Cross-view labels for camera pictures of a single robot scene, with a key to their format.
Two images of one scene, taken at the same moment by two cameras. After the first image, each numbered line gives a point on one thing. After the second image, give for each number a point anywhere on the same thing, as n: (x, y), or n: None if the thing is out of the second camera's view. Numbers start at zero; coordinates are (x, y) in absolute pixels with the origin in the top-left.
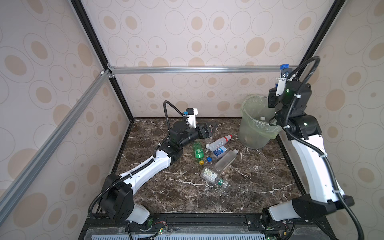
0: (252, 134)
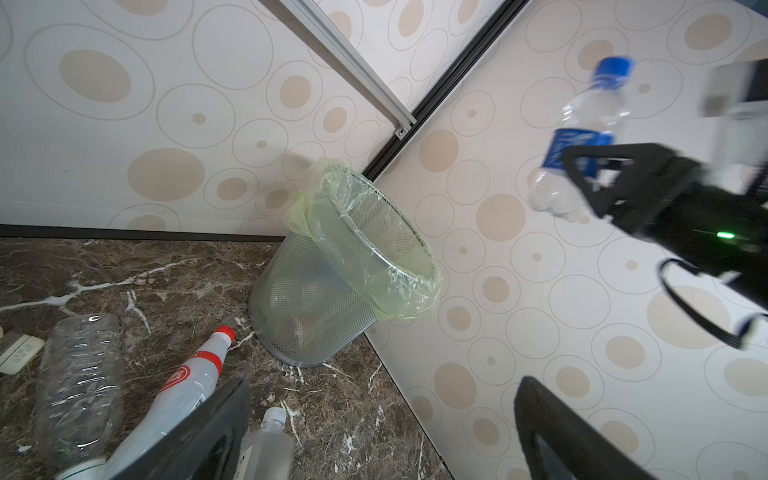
0: (350, 256)
